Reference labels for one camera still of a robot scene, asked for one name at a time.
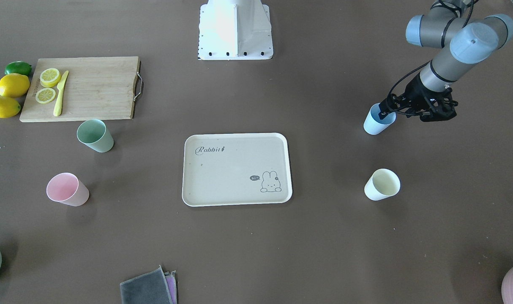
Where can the green cup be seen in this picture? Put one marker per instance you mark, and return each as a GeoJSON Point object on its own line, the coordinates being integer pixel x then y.
{"type": "Point", "coordinates": [95, 135]}

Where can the purple cloth under grey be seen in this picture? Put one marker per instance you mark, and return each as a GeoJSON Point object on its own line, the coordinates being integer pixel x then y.
{"type": "Point", "coordinates": [171, 280]}

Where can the whole lemon outer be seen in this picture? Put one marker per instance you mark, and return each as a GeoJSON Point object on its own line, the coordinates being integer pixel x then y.
{"type": "Point", "coordinates": [8, 107]}

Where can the pink cup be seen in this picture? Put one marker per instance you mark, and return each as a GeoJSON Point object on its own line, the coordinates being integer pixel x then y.
{"type": "Point", "coordinates": [66, 188]}

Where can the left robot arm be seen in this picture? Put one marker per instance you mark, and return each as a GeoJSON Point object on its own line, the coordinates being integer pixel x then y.
{"type": "Point", "coordinates": [462, 44]}

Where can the lemon slice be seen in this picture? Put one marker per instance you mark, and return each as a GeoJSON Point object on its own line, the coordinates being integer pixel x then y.
{"type": "Point", "coordinates": [45, 95]}
{"type": "Point", "coordinates": [50, 77]}

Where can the grey folded cloth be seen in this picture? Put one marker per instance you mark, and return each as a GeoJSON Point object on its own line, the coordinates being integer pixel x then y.
{"type": "Point", "coordinates": [149, 288]}

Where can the beige rabbit tray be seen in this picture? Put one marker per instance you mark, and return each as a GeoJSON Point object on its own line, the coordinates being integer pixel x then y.
{"type": "Point", "coordinates": [236, 168]}

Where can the green lime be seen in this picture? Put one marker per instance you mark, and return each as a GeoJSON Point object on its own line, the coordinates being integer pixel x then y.
{"type": "Point", "coordinates": [19, 67]}

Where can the yellow plastic knife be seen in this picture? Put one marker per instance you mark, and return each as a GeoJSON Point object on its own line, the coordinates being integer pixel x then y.
{"type": "Point", "coordinates": [61, 88]}

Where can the cream white cup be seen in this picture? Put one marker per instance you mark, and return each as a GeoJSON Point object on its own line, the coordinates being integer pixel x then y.
{"type": "Point", "coordinates": [383, 183]}

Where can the lemon slice lower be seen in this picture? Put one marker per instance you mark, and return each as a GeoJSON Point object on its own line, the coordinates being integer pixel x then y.
{"type": "Point", "coordinates": [45, 95]}

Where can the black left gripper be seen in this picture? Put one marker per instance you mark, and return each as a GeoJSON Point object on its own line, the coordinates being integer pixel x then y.
{"type": "Point", "coordinates": [413, 93]}

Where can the light blue cup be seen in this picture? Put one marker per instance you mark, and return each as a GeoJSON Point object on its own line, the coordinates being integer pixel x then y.
{"type": "Point", "coordinates": [373, 124]}

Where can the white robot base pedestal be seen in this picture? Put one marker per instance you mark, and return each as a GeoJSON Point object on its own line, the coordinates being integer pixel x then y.
{"type": "Point", "coordinates": [235, 30]}

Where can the bamboo cutting board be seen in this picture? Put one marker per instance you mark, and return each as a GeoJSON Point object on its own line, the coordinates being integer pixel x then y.
{"type": "Point", "coordinates": [96, 88]}

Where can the whole lemon near lime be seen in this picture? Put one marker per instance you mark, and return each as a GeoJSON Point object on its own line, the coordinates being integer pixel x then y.
{"type": "Point", "coordinates": [14, 85]}

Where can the lemon slice upper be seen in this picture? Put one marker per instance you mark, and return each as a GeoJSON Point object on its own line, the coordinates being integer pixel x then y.
{"type": "Point", "coordinates": [50, 77]}

